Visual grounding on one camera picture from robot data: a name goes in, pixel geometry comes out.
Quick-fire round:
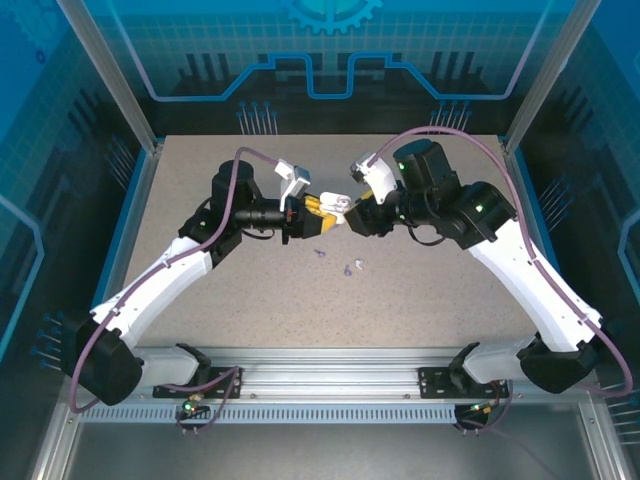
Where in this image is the grey metal tray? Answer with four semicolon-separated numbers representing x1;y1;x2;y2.
27;387;640;480

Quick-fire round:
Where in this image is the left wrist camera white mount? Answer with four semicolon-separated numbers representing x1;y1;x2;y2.
273;158;312;212

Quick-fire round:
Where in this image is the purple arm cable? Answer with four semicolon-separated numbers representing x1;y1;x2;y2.
68;146;281;436
369;125;635;436

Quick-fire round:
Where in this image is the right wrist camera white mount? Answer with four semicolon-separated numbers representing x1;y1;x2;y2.
348;150;399;206

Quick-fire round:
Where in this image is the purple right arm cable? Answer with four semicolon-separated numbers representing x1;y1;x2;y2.
369;125;635;436

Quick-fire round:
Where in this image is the thin black left gripper cable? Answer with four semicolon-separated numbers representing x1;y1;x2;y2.
239;227;282;242

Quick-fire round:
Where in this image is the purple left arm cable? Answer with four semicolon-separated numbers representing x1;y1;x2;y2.
68;146;281;436

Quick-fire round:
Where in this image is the blue edged aluminium side rail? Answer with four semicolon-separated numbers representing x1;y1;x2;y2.
502;144;587;364
84;142;164;326

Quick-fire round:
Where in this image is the slotted grey cable duct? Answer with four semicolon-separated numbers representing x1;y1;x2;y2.
78;405;460;424

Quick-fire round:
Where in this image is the thin black right gripper cable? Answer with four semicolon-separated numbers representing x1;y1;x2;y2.
403;227;447;248

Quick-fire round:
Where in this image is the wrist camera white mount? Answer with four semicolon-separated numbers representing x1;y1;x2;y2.
348;150;399;206
273;158;312;212

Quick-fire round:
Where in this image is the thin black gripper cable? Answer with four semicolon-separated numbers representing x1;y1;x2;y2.
239;227;282;242
403;227;447;248

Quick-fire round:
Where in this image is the wide aluminium base rail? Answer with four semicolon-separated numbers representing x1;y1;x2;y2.
67;346;599;401

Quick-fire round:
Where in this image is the aluminium frame post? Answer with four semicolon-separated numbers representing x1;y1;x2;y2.
502;0;621;155
56;0;165;154

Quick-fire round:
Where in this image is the white earbud charging case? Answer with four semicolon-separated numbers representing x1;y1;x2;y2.
318;191;353;219

